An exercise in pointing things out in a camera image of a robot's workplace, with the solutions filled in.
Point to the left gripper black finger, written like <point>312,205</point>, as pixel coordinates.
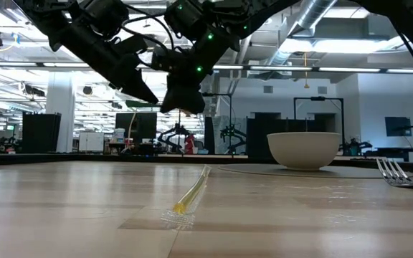
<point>138,86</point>

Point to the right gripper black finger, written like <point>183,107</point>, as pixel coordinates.
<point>185,95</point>

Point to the yellow straw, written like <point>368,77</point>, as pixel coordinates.
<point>188,197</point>

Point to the white ribbed ceramic bowl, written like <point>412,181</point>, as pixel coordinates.
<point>303,150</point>

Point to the silver metal fork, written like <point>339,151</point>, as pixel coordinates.
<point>394,177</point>

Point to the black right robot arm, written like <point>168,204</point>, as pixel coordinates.
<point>228,14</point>

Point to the black background robot arm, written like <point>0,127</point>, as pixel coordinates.
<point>355,146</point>
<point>233,132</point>
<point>172,133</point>

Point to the black background monitor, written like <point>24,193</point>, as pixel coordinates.
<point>143,127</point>

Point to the red background object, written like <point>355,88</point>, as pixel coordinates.
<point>190,143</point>

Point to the white building column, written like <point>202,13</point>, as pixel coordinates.
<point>60,107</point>

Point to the white low cabinet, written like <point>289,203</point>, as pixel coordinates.
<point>91,142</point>

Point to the long linear ceiling light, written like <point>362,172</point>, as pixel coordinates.
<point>282,68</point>

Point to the black partition panel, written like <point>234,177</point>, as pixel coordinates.
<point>260,139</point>

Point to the black tall cabinet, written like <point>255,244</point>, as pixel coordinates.
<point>41,132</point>

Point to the round grey plate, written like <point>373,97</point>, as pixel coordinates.
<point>249,170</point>

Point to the black background workbench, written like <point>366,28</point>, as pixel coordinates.
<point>396,152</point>

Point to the black rectangular rig frame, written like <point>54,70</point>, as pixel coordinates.
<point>317,99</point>
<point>217,95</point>

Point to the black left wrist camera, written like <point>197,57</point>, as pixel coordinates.
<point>106,16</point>

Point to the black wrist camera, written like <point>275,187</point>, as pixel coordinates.
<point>106,16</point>
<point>185,19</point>

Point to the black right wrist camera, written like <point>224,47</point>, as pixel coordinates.
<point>185,19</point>

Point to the small grey wall vent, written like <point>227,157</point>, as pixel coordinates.
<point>322,90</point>
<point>268,89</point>

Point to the slanted silver ventilation duct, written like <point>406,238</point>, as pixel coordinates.
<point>314,12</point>

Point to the blue wall screen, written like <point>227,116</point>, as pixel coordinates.
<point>398,126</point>

